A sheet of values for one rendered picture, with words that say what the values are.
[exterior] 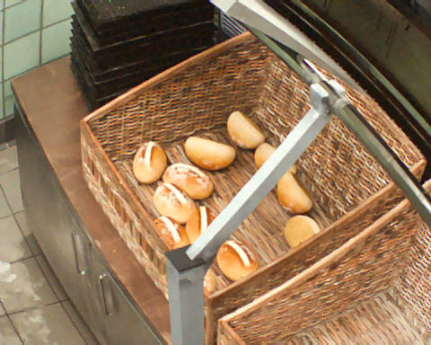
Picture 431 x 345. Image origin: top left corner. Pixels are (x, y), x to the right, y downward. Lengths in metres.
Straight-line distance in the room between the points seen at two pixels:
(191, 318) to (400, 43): 0.67
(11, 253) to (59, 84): 0.62
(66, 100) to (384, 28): 0.88
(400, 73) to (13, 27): 1.53
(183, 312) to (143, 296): 0.41
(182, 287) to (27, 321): 1.24
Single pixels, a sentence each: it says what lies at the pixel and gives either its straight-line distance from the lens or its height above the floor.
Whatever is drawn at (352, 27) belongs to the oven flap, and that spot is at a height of 0.97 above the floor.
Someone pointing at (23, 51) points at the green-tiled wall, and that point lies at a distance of 3.18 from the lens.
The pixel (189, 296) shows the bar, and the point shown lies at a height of 0.89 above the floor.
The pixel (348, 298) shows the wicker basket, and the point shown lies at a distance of 1.94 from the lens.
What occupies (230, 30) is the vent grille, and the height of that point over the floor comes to 0.69.
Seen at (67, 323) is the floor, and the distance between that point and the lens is 2.74.
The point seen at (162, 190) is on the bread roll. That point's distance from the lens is 2.14.
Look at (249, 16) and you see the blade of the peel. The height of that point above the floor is 1.26.
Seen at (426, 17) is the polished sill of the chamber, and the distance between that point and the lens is 1.80.
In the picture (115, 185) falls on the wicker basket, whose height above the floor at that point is 0.70.
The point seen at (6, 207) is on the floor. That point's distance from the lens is 3.11.
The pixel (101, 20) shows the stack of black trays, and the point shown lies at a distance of 2.22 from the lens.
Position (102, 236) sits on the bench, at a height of 0.58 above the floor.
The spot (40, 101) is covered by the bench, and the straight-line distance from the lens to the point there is 2.51.
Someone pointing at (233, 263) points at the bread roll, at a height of 0.63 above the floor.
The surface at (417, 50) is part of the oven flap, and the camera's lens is 1.89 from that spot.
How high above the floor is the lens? 2.03
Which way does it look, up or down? 40 degrees down
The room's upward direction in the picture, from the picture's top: 1 degrees clockwise
